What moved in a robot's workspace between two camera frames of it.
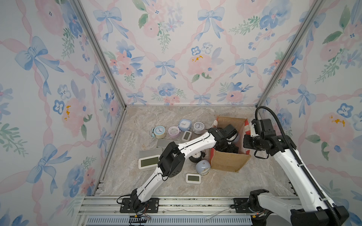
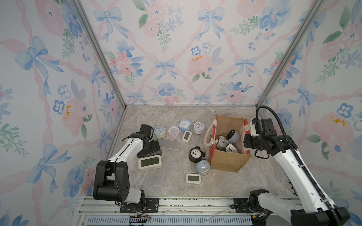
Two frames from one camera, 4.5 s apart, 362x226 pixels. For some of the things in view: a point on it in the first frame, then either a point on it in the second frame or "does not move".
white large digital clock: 148,160 does not move
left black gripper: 232,148 -> 155,147
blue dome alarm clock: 203,167 does not move
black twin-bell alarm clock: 196,157 does not move
